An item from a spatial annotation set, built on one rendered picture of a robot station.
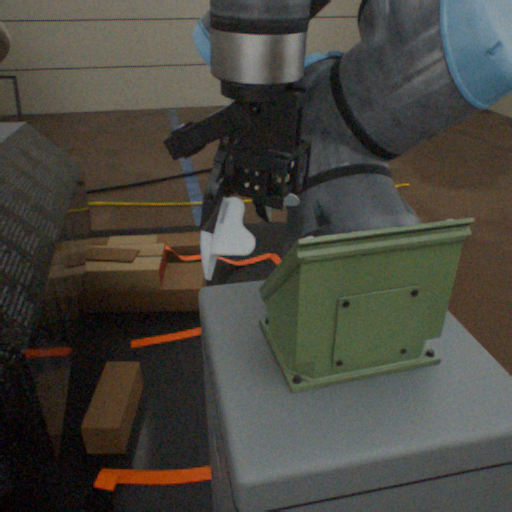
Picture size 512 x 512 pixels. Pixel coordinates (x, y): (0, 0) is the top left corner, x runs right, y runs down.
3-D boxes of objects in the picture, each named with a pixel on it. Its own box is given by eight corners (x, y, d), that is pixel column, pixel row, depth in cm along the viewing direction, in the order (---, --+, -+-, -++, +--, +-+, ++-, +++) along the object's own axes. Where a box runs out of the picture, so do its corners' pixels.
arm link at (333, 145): (331, 215, 78) (308, 121, 82) (425, 167, 66) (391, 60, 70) (261, 205, 68) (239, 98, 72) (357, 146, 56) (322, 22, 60)
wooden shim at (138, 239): (107, 247, 252) (106, 244, 251) (110, 238, 261) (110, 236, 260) (155, 245, 254) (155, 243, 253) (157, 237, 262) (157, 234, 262)
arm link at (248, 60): (190, 28, 42) (242, 17, 50) (192, 85, 45) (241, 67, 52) (282, 39, 39) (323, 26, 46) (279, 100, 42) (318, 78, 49)
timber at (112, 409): (124, 454, 153) (119, 428, 147) (86, 454, 153) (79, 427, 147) (143, 386, 179) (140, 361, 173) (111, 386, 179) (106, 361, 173)
